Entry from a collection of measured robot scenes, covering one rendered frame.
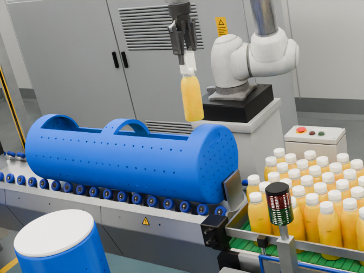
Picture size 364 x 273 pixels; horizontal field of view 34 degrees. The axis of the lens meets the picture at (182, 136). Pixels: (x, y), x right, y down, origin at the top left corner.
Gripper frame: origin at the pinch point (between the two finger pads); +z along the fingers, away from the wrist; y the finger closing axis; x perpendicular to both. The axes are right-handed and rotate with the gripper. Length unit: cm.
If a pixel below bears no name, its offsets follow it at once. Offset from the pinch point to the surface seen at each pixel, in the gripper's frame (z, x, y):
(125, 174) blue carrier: 39.2, -25.8, 13.1
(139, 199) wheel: 51, -25, 9
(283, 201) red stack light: 26, 51, 37
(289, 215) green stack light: 31, 52, 35
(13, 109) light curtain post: 34, -139, -28
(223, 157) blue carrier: 36.3, 6.3, -5.3
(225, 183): 42.1, 11.0, 2.8
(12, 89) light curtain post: 24, -137, -29
